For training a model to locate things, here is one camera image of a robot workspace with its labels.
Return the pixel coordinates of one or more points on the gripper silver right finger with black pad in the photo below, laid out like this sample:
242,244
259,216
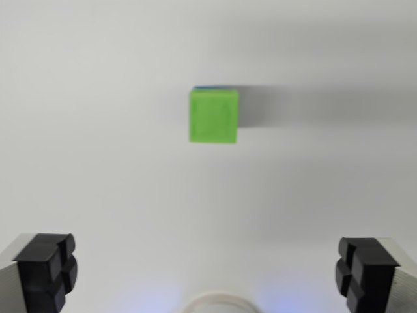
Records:
374,274

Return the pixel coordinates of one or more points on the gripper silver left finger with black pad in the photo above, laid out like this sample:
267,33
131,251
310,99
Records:
36,270

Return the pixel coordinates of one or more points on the translucent green cube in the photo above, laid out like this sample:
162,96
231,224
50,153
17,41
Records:
213,117

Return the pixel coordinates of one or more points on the blue cube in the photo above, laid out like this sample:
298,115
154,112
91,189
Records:
211,87

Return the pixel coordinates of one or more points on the white round rim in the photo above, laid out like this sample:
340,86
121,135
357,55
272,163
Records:
220,295

